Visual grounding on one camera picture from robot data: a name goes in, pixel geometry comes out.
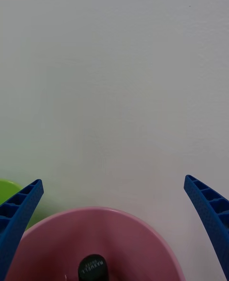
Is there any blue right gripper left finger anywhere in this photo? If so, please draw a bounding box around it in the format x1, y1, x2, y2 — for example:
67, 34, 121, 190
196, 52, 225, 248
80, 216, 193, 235
0, 179, 44, 281

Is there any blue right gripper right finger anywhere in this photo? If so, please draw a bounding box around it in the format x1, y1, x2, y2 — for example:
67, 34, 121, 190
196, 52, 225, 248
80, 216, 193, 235
183, 174, 229, 281

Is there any small bottle with black cap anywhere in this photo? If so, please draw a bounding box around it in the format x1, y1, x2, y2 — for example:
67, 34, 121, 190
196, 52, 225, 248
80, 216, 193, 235
78, 254, 109, 281

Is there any green plastic bin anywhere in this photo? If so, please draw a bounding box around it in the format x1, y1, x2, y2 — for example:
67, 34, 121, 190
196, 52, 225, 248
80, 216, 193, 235
0, 178, 48, 231

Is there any pink plastic bin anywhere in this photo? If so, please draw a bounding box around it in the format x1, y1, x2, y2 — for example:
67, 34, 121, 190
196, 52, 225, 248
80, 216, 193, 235
4, 206, 187, 281

